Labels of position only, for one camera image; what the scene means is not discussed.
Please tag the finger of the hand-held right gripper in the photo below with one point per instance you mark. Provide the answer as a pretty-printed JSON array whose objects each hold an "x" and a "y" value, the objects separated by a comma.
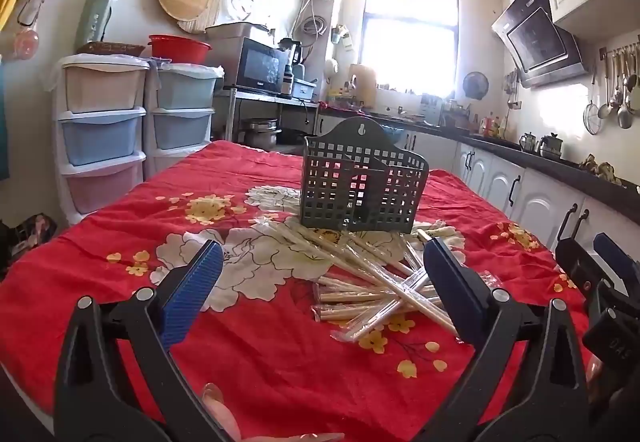
[
  {"x": 617, "y": 254},
  {"x": 575, "y": 267}
]

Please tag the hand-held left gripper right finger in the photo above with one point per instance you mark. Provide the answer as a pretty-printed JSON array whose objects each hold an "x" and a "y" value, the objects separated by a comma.
[{"x": 452, "y": 292}]

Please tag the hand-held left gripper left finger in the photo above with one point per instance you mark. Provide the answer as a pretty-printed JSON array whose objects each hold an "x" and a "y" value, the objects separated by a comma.
[{"x": 192, "y": 294}]

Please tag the bunch of chopsticks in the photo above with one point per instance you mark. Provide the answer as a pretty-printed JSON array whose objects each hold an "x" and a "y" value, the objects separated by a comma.
[{"x": 380, "y": 279}]

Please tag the grey perforated plastic basket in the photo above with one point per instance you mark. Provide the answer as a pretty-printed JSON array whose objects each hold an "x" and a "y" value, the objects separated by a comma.
[{"x": 360, "y": 202}]

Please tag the row of hanging kitchen utensils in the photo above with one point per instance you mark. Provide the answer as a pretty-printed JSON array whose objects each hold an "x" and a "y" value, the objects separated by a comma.
[{"x": 620, "y": 82}]

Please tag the person's left hand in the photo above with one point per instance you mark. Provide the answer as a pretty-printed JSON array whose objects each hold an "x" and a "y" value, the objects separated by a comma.
[{"x": 216, "y": 397}]

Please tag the brown ginger roots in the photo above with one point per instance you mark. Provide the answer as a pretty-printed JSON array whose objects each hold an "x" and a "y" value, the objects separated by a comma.
[{"x": 602, "y": 170}]

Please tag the black countertop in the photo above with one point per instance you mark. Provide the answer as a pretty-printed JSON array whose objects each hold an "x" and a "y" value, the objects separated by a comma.
[{"x": 550, "y": 167}]

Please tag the white base cabinets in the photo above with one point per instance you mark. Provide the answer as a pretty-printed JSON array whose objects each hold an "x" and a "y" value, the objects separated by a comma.
[{"x": 500, "y": 182}]

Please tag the red floral blanket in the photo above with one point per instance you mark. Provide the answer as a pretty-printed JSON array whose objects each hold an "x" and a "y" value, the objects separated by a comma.
[{"x": 280, "y": 372}]

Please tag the metal kettle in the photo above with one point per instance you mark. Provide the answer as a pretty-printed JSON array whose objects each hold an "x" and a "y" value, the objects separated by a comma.
[{"x": 551, "y": 148}]

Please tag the steel kettle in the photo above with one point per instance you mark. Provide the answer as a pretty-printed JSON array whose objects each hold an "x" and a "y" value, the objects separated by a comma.
[{"x": 528, "y": 143}]

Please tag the cluster of condiment bottles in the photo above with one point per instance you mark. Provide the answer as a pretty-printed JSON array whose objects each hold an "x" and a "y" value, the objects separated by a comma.
[{"x": 492, "y": 126}]

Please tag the teal hanging basket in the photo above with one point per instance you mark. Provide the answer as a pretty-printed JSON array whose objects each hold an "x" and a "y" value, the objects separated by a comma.
[{"x": 397, "y": 135}]

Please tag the dark floral bag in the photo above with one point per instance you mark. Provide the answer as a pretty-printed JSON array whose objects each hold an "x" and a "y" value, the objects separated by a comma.
[{"x": 30, "y": 237}]

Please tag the blue-grey drawer tower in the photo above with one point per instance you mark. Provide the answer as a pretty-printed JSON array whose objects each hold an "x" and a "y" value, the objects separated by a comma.
[{"x": 182, "y": 122}]

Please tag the steel pot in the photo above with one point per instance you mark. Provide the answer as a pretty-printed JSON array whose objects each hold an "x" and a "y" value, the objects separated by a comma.
[{"x": 260, "y": 130}]

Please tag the drawer tower with pink drawer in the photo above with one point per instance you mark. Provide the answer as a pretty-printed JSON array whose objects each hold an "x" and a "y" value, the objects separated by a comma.
[{"x": 100, "y": 137}]

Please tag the grey knife block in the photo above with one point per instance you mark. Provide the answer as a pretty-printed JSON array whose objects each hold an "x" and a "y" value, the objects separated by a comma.
[{"x": 431, "y": 110}]

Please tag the steel shelf rack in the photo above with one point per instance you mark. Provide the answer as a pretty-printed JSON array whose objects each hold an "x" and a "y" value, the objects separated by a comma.
[{"x": 260, "y": 98}]

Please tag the small round fan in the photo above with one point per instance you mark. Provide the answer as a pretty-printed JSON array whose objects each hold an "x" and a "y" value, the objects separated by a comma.
[{"x": 475, "y": 85}]

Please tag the black range hood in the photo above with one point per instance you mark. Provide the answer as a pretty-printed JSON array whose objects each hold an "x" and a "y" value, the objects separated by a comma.
[{"x": 542, "y": 42}]

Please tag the beige cutting board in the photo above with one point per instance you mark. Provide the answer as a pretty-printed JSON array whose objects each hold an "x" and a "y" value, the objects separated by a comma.
[{"x": 362, "y": 82}]

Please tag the grey-blue plastic box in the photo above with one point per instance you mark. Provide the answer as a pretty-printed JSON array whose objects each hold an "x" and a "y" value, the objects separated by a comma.
[{"x": 304, "y": 90}]

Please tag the black microwave oven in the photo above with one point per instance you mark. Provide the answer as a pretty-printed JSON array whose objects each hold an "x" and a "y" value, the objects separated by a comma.
[{"x": 257, "y": 65}]

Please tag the red plastic basin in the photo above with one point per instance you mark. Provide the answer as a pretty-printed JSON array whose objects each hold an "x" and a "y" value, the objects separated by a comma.
[{"x": 180, "y": 50}]

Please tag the black blender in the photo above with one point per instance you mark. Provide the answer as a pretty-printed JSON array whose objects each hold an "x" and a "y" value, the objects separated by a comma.
[{"x": 289, "y": 60}]

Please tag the kitchen window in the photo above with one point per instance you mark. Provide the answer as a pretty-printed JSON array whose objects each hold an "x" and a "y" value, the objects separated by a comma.
[{"x": 407, "y": 37}]

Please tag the brown wicker basket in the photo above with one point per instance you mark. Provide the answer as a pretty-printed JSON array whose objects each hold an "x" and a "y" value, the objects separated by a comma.
[{"x": 110, "y": 49}]

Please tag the silver metal box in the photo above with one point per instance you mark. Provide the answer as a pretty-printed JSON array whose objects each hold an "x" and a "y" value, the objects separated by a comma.
[{"x": 235, "y": 30}]

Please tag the green hanging pouch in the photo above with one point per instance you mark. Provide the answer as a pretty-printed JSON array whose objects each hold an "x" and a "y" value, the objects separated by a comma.
[{"x": 92, "y": 25}]

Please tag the round woven mat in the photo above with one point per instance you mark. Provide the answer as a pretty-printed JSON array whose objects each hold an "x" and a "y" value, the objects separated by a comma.
[{"x": 212, "y": 7}]

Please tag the clear plastic dome cover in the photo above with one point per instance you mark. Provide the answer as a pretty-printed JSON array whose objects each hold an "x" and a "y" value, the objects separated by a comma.
[{"x": 240, "y": 2}]

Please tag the pink hanging scrubber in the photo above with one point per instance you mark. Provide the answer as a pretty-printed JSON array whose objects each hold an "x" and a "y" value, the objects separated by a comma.
[{"x": 26, "y": 42}]

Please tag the wall socket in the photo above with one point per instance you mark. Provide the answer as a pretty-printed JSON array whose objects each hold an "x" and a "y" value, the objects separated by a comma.
[{"x": 515, "y": 105}]

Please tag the white wall dispenser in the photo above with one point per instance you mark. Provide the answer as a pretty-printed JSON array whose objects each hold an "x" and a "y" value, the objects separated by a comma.
[{"x": 331, "y": 70}]

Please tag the green wall cup holder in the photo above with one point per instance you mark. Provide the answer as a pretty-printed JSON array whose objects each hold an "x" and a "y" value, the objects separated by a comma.
[{"x": 340, "y": 35}]

